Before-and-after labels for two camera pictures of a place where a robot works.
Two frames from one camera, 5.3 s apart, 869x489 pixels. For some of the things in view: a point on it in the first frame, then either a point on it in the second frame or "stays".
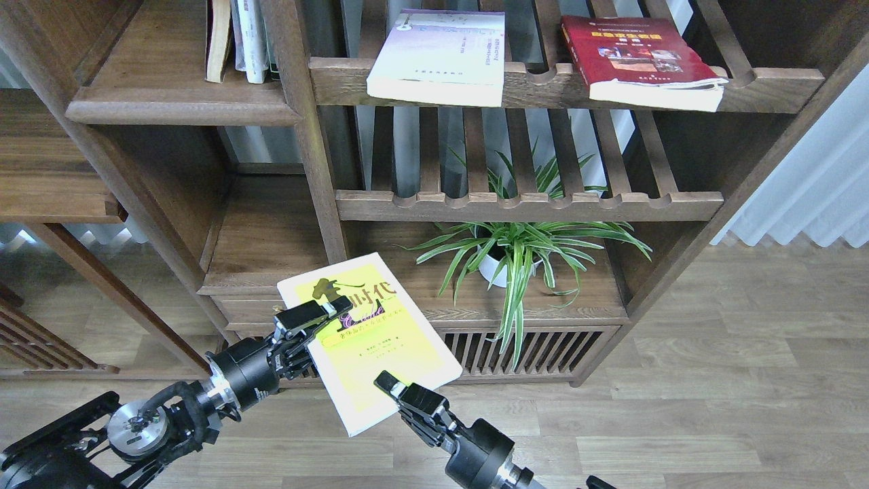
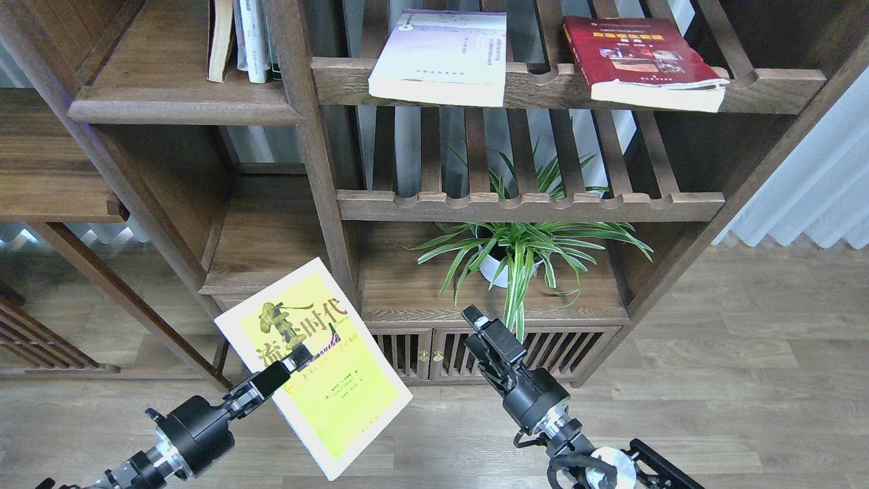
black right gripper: (481, 454) to (535, 392)
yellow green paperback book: (385, 331) to (344, 397)
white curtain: (822, 189) stays
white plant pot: (489, 267) stays
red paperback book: (641, 62) stays
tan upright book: (217, 27) stays
